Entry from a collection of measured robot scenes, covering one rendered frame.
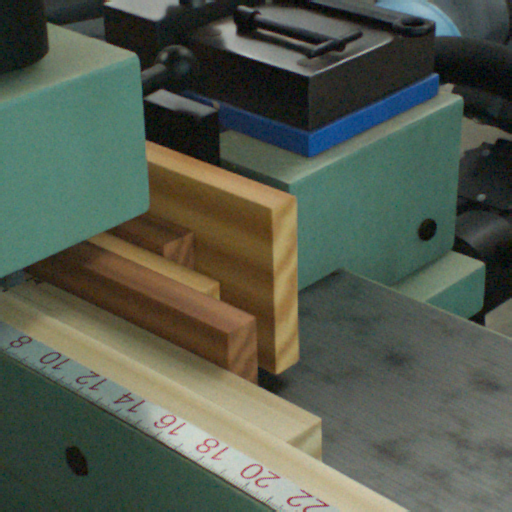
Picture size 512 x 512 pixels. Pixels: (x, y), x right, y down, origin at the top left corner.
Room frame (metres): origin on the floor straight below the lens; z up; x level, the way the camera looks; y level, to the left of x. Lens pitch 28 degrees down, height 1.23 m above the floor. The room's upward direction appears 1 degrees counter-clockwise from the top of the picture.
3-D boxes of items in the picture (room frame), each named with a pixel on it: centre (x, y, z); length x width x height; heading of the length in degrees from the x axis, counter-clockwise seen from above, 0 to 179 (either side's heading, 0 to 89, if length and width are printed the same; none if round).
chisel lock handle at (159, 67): (0.55, 0.05, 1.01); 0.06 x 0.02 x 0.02; 137
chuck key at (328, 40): (0.63, -0.02, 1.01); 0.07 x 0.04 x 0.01; 47
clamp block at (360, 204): (0.65, -0.01, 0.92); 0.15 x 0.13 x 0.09; 47
